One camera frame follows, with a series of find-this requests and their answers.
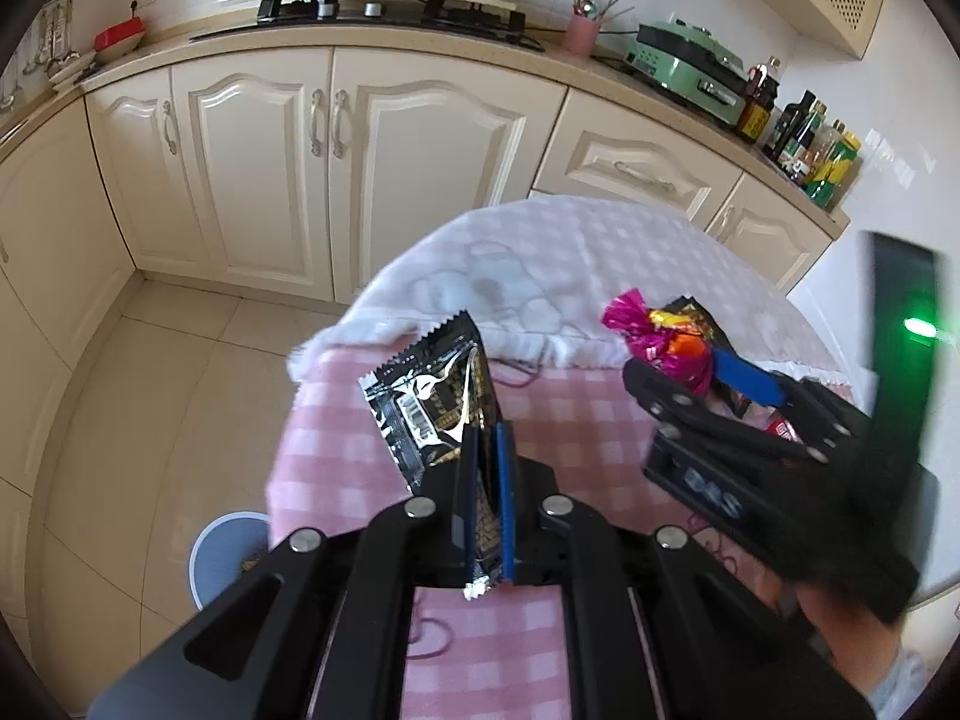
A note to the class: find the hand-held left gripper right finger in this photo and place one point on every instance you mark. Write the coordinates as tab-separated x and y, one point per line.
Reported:
506	495

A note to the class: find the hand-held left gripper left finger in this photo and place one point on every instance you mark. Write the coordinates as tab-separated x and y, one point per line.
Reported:
469	491

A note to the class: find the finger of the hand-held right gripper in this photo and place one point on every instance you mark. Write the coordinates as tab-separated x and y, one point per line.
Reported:
750	379
667	394

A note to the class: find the gold and white snack packet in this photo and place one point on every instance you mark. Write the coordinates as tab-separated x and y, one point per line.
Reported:
750	401

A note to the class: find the magenta candy wrapper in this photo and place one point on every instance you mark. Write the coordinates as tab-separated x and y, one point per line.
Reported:
660	345

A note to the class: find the black and gold snack packet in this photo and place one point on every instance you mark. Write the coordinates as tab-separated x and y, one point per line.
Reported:
431	397

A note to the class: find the person's right forearm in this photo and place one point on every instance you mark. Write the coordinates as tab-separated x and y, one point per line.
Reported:
896	679

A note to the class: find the blue trash bin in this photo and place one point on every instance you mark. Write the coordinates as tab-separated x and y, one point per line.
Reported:
221	555

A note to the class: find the person's right hand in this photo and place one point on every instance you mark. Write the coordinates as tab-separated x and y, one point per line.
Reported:
847	645

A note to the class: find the gold orange candy wrapper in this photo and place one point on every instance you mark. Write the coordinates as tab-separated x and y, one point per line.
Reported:
679	334

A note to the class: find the red snack packet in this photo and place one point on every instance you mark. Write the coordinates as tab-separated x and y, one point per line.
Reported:
784	430

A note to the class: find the dark snack packet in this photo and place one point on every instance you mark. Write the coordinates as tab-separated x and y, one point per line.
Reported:
701	319

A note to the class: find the white checked cloth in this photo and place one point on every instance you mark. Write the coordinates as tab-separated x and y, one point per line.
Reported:
570	255

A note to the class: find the green and yellow bottle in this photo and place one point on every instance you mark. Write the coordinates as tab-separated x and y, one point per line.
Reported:
836	169

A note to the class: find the clear oil bottle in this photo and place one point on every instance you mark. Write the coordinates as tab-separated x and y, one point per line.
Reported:
819	146

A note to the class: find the brown sauce bottle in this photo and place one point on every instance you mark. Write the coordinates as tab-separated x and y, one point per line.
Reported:
756	109

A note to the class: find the green electric cooker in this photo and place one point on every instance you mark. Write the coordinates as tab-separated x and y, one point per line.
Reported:
686	67

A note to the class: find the pink utensil holder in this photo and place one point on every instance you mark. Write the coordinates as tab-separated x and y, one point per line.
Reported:
583	34

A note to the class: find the cream kitchen base cabinets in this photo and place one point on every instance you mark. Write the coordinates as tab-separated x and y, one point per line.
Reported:
255	165

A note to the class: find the black gas stove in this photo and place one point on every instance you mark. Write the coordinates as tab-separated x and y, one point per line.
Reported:
360	19

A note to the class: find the red bowl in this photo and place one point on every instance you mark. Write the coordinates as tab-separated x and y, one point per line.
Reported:
120	41

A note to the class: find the white bowl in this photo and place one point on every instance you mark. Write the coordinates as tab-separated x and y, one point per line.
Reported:
71	69

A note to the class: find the hanging kitchen utensils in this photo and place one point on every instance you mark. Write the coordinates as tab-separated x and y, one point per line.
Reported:
45	37

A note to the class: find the wall outlet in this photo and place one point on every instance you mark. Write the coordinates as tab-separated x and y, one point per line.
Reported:
141	1

